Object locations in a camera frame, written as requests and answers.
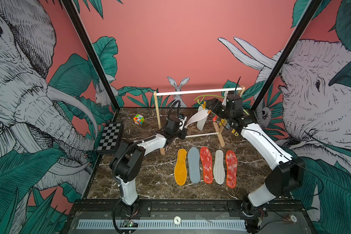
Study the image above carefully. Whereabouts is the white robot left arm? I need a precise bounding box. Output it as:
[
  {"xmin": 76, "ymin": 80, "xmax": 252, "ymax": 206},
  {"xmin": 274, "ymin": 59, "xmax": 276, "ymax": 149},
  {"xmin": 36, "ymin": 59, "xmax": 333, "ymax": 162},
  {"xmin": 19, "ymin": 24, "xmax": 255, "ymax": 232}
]
[{"xmin": 110, "ymin": 115, "xmax": 187, "ymax": 206}]

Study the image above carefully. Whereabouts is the green clip hanger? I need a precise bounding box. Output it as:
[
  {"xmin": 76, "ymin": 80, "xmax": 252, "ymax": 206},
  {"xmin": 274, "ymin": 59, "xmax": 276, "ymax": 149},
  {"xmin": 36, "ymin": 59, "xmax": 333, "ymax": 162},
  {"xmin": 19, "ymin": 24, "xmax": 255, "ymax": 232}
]
[{"xmin": 205, "ymin": 93, "xmax": 243, "ymax": 134}]

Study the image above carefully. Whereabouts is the black white checkerboard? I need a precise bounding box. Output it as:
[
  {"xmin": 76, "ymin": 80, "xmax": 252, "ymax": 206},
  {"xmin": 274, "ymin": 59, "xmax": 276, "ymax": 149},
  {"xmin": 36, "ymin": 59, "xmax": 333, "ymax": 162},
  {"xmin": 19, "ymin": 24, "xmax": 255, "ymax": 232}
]
[{"xmin": 96, "ymin": 121, "xmax": 124, "ymax": 155}]

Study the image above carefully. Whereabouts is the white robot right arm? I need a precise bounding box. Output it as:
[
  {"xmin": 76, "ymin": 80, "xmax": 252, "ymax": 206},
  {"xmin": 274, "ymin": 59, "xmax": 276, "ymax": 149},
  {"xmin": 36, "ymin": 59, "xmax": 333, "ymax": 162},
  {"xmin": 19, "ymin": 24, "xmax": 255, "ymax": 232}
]
[{"xmin": 206, "ymin": 94, "xmax": 305, "ymax": 208}]

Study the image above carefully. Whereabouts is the grey striped insole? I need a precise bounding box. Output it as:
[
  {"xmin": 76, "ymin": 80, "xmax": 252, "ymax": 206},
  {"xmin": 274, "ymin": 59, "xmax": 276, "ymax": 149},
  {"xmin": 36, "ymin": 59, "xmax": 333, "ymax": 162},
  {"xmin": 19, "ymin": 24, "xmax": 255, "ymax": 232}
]
[
  {"xmin": 197, "ymin": 106, "xmax": 208, "ymax": 131},
  {"xmin": 184, "ymin": 109, "xmax": 209, "ymax": 128}
]

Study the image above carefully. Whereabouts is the white smooth insole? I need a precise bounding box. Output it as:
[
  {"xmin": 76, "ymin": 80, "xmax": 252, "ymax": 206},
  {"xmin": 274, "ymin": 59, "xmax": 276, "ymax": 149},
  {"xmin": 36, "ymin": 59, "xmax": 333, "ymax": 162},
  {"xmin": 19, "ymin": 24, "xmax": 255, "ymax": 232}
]
[{"xmin": 187, "ymin": 147, "xmax": 200, "ymax": 184}]

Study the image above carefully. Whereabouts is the colourful puzzle cube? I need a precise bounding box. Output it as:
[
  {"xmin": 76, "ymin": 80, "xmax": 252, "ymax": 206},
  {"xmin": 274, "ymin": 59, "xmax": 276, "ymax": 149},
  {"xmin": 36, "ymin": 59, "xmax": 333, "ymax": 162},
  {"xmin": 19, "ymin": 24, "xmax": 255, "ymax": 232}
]
[{"xmin": 133, "ymin": 114, "xmax": 144, "ymax": 125}]

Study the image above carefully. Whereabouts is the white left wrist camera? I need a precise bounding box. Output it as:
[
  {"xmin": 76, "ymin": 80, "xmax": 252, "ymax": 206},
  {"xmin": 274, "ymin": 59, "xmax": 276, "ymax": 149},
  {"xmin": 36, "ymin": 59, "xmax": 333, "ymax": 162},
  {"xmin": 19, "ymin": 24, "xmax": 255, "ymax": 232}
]
[{"xmin": 178, "ymin": 115, "xmax": 187, "ymax": 131}]

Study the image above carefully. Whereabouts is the wooden hanger rack frame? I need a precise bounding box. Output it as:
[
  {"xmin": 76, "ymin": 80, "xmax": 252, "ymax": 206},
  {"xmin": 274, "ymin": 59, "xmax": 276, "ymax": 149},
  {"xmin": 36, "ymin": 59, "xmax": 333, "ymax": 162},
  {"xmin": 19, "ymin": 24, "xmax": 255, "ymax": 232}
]
[{"xmin": 153, "ymin": 85, "xmax": 246, "ymax": 156}]

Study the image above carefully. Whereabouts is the red orange-edged insole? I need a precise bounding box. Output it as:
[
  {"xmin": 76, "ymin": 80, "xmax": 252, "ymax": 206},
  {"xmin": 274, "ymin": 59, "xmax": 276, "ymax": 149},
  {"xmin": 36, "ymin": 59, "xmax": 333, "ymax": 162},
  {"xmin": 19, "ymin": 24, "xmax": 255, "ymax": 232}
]
[
  {"xmin": 225, "ymin": 150, "xmax": 238, "ymax": 188},
  {"xmin": 200, "ymin": 147, "xmax": 213, "ymax": 184}
]

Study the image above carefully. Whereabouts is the yellow-edged insole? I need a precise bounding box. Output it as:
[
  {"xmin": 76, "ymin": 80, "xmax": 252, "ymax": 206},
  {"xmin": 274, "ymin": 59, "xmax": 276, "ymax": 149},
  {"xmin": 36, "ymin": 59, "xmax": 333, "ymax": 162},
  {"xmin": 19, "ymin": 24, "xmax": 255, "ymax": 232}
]
[{"xmin": 174, "ymin": 149, "xmax": 187, "ymax": 186}]

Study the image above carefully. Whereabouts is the white perforated rail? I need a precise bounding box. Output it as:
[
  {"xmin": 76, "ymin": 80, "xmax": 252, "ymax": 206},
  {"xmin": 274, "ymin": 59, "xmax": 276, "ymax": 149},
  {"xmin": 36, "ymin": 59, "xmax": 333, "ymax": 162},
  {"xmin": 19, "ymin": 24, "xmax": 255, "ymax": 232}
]
[{"xmin": 76, "ymin": 219, "xmax": 246, "ymax": 231}]

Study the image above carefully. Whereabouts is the grey textured insole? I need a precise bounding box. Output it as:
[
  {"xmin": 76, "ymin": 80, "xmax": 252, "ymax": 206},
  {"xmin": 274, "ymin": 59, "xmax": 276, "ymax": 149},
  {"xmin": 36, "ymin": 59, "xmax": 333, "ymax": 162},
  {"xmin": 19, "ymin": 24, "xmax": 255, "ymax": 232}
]
[{"xmin": 213, "ymin": 150, "xmax": 225, "ymax": 185}]

